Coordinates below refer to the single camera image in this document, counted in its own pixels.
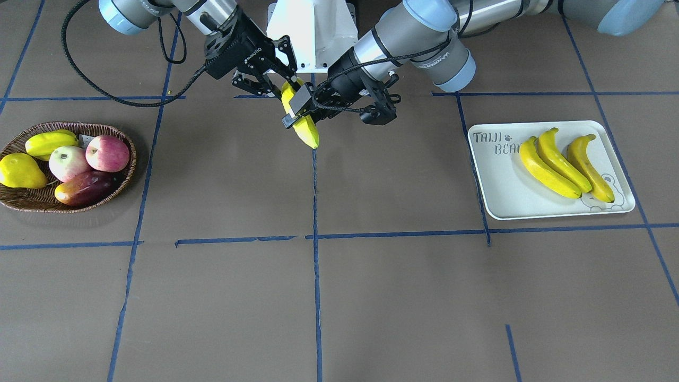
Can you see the yellow lemon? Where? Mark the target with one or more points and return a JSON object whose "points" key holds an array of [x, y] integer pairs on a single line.
{"points": [[20, 170]]}

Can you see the yellow banana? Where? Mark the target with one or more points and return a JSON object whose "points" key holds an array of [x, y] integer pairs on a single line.
{"points": [[549, 152], [541, 171], [305, 128], [578, 158]]}

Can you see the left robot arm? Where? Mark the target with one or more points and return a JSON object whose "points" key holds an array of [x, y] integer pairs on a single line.
{"points": [[429, 34]]}

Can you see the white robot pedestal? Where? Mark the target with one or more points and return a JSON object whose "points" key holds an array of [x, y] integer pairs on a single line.
{"points": [[320, 31]]}

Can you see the orange yellow mango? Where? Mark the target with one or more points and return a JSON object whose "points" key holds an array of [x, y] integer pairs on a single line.
{"points": [[86, 188]]}

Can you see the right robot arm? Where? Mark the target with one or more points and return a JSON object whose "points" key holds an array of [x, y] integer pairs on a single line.
{"points": [[132, 17]]}

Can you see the red apple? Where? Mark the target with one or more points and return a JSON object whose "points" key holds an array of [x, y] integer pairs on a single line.
{"points": [[107, 153]]}

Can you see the brown wicker basket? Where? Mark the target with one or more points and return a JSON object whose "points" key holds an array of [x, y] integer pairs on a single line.
{"points": [[43, 200]]}

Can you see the pale pink peach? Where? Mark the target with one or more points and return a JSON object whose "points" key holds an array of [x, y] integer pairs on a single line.
{"points": [[66, 162]]}

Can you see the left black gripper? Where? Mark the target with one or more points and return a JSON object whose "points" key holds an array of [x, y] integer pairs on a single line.
{"points": [[347, 75]]}

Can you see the yellow starfruit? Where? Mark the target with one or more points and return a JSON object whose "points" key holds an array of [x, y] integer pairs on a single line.
{"points": [[41, 146]]}

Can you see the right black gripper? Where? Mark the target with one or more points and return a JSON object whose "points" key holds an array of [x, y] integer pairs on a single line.
{"points": [[245, 46]]}

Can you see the white bear tray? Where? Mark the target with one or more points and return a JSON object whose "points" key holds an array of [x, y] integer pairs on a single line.
{"points": [[510, 192]]}

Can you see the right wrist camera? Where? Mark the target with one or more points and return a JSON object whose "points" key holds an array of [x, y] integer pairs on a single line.
{"points": [[229, 50]]}

